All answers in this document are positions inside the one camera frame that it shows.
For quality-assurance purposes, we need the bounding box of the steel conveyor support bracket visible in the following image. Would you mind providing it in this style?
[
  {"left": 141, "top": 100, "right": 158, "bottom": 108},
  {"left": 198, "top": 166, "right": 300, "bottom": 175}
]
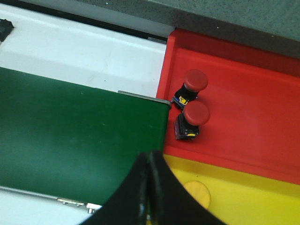
[{"left": 57, "top": 198, "right": 102, "bottom": 214}]

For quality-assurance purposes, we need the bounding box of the aluminium conveyor frame rail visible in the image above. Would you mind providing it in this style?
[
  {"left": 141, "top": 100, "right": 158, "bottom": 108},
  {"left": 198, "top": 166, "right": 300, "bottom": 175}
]
[{"left": 0, "top": 186, "right": 58, "bottom": 201}]

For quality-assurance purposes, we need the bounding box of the yellow push button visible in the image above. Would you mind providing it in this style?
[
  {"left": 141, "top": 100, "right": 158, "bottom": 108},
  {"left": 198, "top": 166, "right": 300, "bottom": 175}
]
[{"left": 183, "top": 180, "right": 211, "bottom": 209}]

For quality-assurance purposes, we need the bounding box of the yellow plastic tray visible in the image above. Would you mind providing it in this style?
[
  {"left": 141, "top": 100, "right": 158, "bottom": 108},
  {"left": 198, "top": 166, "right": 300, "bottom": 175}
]
[{"left": 163, "top": 155, "right": 300, "bottom": 225}]

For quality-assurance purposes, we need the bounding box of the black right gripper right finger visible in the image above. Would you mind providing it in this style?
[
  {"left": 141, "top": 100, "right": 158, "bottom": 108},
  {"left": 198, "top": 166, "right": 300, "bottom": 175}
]
[{"left": 148, "top": 151, "right": 224, "bottom": 225}]

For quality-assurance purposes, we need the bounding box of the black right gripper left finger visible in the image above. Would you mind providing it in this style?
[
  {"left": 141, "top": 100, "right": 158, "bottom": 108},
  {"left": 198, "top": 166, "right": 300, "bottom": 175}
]
[{"left": 82, "top": 153, "right": 148, "bottom": 225}]

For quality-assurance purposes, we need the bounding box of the red plastic tray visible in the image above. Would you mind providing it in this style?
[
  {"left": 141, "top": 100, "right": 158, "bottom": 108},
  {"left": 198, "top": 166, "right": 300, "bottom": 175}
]
[{"left": 157, "top": 29, "right": 300, "bottom": 184}]

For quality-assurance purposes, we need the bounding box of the green conveyor belt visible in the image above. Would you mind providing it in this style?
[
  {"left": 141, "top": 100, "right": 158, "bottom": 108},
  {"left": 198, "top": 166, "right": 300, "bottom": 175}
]
[{"left": 0, "top": 68, "right": 170, "bottom": 205}]

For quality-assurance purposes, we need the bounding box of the red mushroom push button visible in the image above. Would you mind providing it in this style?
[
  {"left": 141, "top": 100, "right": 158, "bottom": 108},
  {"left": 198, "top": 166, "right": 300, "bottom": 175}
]
[{"left": 171, "top": 69, "right": 208, "bottom": 109}]

